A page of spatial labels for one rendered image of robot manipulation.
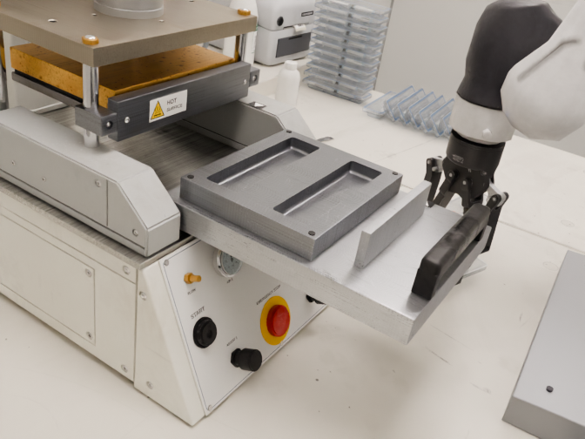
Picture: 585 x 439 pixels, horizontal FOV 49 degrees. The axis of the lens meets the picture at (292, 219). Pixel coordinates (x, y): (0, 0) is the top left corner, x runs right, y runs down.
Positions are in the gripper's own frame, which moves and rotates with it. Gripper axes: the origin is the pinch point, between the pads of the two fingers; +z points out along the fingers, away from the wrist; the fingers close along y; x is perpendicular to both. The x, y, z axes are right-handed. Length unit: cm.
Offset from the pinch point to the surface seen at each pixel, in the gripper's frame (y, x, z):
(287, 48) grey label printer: -85, 31, -5
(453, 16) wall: -143, 170, 5
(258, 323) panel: 0.8, -34.6, -0.7
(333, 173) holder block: 0.8, -26.8, -19.7
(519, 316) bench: 12.3, 5.4, 4.7
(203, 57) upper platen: -20.8, -32.0, -26.7
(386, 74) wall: -167, 160, 39
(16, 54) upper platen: -27, -53, -26
